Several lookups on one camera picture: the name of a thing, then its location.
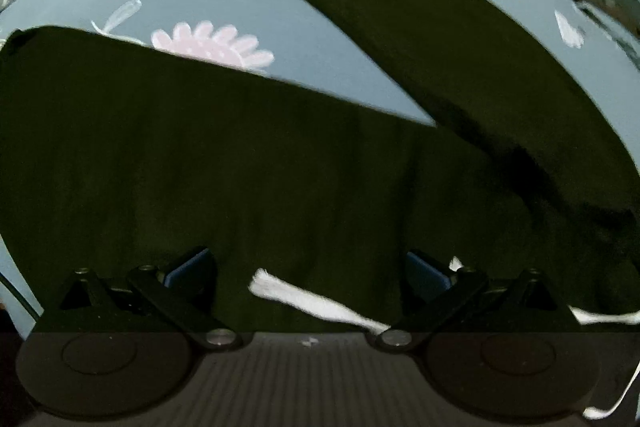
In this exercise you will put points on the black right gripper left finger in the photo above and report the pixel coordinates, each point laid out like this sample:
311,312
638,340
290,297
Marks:
179,297

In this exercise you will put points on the lower teal pillow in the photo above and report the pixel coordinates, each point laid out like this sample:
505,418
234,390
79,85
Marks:
615,1

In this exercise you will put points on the blue floral bed sheet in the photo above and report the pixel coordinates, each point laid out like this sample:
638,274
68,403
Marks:
309,50

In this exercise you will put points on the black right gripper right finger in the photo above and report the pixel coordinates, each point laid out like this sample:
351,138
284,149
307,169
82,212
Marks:
437,299

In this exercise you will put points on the black drawstring pants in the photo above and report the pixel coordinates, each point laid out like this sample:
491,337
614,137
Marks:
116,154

